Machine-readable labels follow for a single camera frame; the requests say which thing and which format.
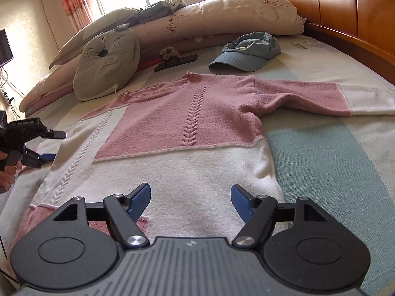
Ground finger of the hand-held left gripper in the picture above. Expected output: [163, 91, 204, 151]
[43, 129, 67, 140]
[23, 146, 57, 169]

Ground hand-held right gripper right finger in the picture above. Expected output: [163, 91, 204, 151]
[231, 184, 329, 250]

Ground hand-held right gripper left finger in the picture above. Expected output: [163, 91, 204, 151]
[52, 183, 152, 250]

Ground pink and white sweater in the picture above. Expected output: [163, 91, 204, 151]
[17, 72, 395, 247]

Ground person's left hand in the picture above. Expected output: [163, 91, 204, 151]
[0, 152, 23, 193]

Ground grey cat face cushion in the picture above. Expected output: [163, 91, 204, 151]
[73, 25, 141, 102]

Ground grey pillow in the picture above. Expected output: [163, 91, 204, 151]
[49, 6, 145, 68]

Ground knitted flower ornament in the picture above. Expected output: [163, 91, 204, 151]
[160, 46, 179, 63]

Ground light blue cap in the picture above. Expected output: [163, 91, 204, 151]
[208, 32, 281, 72]

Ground black phone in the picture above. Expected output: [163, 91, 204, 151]
[154, 54, 198, 72]

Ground blue-grey folded cloth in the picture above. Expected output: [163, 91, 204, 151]
[139, 0, 188, 23]

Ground pink quilt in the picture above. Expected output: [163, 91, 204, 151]
[26, 31, 247, 118]

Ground beige floral quilt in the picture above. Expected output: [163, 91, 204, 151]
[19, 0, 307, 113]

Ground wooden bed headboard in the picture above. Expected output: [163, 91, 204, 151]
[262, 0, 395, 85]

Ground black wall cables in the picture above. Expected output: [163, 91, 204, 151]
[0, 68, 25, 111]

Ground black wall television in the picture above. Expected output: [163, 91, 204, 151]
[0, 29, 14, 68]

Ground thin wall cord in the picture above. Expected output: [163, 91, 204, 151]
[40, 0, 60, 48]

